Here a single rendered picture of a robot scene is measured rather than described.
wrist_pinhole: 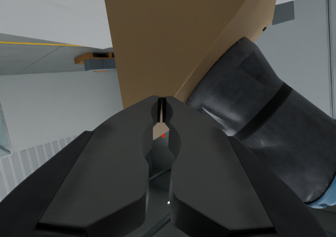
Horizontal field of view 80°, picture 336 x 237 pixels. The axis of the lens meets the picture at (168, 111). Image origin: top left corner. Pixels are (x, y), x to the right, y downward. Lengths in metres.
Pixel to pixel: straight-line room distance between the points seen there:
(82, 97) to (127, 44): 8.76
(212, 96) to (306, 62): 2.46
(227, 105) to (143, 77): 0.12
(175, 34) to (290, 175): 0.22
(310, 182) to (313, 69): 2.42
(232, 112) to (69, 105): 8.58
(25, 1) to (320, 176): 0.50
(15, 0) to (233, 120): 0.39
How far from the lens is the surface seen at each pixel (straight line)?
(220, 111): 0.29
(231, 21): 0.22
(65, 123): 8.73
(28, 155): 8.48
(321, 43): 2.71
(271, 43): 2.80
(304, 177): 0.32
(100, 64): 5.56
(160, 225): 6.58
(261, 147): 0.31
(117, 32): 0.27
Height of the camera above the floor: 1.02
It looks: 7 degrees up
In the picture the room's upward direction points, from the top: 172 degrees clockwise
